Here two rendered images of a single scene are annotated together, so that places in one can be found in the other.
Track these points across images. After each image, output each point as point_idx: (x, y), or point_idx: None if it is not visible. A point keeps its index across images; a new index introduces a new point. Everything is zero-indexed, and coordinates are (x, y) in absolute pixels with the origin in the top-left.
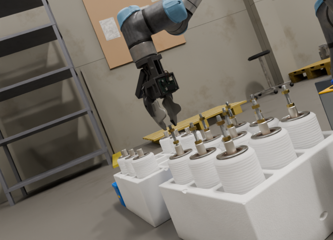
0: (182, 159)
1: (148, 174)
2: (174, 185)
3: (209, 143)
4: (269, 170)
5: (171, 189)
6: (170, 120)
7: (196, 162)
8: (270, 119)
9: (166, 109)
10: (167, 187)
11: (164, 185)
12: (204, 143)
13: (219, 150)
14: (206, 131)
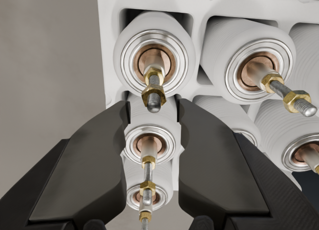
0: (135, 94)
1: None
2: (111, 51)
3: (225, 95)
4: (175, 175)
5: (101, 53)
6: (177, 104)
7: (122, 153)
8: (298, 171)
9: (189, 138)
10: (101, 36)
11: (103, 9)
12: (223, 83)
13: (166, 161)
14: (262, 88)
